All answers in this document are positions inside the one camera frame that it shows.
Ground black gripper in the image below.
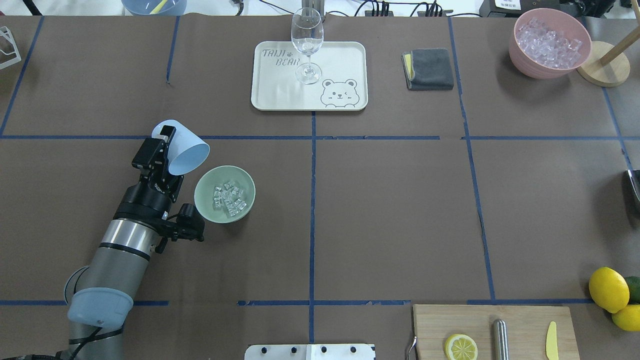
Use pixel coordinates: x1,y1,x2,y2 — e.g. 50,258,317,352
114,126,185,226

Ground light blue plastic cup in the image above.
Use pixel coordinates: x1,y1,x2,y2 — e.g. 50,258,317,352
151,119,210,176

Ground green bowl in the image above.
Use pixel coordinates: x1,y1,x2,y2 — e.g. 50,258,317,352
194,165,256,224

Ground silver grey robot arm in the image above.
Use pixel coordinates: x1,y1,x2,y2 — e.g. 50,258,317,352
52,121,205,360

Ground ice cubes in green bowl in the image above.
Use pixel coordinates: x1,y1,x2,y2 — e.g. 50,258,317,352
211,180,249,218

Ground blue bowl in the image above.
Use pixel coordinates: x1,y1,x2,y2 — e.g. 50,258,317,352
121,0,189,16

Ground pink bowl of ice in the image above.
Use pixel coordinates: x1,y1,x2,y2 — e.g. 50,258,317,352
509,7,592,80

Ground clear wine glass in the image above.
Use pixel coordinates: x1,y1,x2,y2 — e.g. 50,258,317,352
290,7,324,85

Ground cream bear tray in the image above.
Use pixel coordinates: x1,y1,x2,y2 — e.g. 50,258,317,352
251,41,369,111

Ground grey folded cloth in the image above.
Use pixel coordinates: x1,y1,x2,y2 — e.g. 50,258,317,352
401,48,454,91

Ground wooden cutting board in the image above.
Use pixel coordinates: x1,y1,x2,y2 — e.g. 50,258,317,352
413,304,581,360

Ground lemon half slice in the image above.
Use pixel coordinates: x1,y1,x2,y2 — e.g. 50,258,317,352
443,333,479,360

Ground yellow plastic knife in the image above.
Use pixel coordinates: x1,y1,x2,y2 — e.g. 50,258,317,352
545,321,559,360

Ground wooden stand with base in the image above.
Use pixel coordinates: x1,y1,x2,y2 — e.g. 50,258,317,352
577,27,640,88

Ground yellow lemon near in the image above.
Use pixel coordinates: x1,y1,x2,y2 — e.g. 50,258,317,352
588,266,630,314

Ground yellow lemon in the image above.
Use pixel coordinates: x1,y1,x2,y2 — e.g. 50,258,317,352
611,304,640,332
588,266,630,314

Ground green lime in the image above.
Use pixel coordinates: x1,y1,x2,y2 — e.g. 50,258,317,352
624,276,640,305

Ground yellow lemon far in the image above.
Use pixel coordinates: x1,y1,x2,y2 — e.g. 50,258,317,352
611,304,640,332

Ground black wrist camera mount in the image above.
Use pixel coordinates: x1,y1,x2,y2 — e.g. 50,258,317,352
153,203,205,254

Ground white wire cup rack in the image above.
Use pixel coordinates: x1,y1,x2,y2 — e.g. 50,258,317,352
0,26,22,70

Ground steel handled knife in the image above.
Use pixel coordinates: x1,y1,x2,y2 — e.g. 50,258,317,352
493,319,510,360

